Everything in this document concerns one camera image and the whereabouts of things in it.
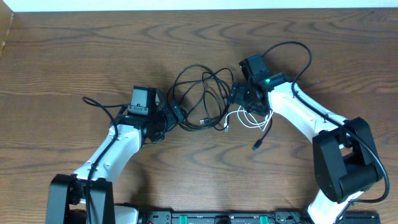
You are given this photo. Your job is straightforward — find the black USB cable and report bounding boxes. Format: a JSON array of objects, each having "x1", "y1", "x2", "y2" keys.
[{"x1": 166, "y1": 63, "x2": 274, "y2": 152}]

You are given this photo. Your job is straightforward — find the white USB cable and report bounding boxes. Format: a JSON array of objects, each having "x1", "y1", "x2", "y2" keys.
[{"x1": 223, "y1": 105, "x2": 275, "y2": 132}]

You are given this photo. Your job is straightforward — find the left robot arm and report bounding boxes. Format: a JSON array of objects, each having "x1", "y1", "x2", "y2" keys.
[{"x1": 45, "y1": 86, "x2": 184, "y2": 223}]

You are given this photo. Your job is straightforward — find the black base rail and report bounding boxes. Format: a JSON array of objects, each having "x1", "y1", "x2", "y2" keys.
[{"x1": 111, "y1": 203, "x2": 381, "y2": 224}]

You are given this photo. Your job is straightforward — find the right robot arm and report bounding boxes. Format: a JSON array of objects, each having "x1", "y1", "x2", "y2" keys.
[{"x1": 228, "y1": 54, "x2": 386, "y2": 223}]

